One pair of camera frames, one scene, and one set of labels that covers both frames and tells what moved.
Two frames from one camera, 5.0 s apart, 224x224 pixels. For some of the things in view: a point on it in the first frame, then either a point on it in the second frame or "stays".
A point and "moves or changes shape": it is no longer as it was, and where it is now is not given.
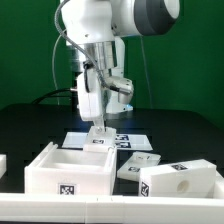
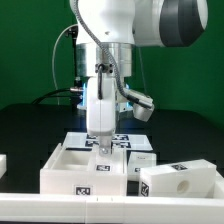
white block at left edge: [3, 164] stays
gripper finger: [99, 124] to [105, 145]
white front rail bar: [100, 208] stays
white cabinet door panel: [109, 137] moves or changes shape
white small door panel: [130, 170] stays
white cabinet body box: [68, 171] moves or changes shape
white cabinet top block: [191, 178] stays
